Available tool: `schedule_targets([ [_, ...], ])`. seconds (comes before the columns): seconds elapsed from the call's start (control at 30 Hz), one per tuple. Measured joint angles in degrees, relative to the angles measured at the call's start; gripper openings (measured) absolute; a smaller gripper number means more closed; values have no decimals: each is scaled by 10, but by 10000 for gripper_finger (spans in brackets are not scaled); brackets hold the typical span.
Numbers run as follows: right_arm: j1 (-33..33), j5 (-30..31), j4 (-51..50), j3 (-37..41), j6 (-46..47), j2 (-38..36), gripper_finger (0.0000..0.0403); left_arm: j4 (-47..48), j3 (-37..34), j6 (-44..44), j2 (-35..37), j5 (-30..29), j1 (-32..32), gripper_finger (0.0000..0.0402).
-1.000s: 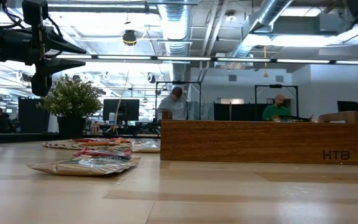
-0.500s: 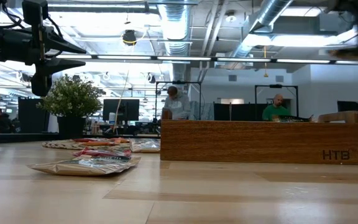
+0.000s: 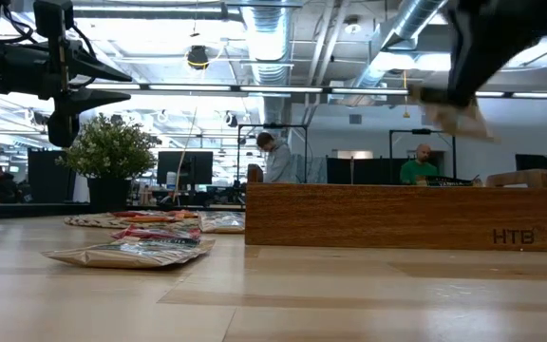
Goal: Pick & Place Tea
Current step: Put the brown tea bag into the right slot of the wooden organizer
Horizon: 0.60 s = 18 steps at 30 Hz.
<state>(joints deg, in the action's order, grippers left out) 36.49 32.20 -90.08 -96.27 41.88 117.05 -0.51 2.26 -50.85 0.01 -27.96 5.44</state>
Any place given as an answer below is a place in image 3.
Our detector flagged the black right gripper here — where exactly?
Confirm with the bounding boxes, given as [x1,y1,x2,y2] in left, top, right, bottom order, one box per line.
[446,0,547,106]

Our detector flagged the black aluminium table frame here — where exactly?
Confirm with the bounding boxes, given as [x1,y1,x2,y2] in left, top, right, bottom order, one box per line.
[0,201,247,220]

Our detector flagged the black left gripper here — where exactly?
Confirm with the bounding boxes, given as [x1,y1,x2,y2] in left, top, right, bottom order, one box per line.
[45,27,133,148]

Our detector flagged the black computer monitor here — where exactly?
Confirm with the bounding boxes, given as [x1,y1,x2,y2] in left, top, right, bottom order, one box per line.
[156,150,215,194]

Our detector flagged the black room divider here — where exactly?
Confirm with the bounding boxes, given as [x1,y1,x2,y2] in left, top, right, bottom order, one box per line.
[325,156,402,185]

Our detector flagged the green plant in black pot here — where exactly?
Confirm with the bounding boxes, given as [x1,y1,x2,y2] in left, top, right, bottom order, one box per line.
[54,112,160,214]

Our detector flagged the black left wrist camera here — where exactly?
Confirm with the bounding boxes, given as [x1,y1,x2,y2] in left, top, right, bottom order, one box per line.
[32,0,76,32]

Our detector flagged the long ceiling light strip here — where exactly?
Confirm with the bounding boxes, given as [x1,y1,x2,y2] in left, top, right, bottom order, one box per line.
[85,83,547,100]

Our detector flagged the yellow hanging cord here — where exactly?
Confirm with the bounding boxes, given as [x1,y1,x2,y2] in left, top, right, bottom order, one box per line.
[402,69,411,120]

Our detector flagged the black ceiling device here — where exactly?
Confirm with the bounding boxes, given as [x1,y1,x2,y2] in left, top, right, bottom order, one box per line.
[186,44,210,71]

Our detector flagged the thin hanging yellow cable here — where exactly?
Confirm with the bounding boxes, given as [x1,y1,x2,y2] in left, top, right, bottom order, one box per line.
[173,106,199,205]

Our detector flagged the slanted silver ventilation duct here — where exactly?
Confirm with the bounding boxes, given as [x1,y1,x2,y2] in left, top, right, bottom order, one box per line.
[351,0,449,91]

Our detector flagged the wooden tea organiser box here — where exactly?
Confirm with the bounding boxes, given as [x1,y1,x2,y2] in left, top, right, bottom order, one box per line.
[244,162,547,253]

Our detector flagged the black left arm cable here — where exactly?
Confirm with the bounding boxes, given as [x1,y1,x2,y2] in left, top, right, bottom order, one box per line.
[69,24,98,91]

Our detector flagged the small black monitor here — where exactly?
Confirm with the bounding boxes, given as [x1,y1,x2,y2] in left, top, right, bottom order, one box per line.
[514,153,547,182]

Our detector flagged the round woven placemat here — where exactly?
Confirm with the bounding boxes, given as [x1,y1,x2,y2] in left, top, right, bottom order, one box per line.
[63,211,202,230]

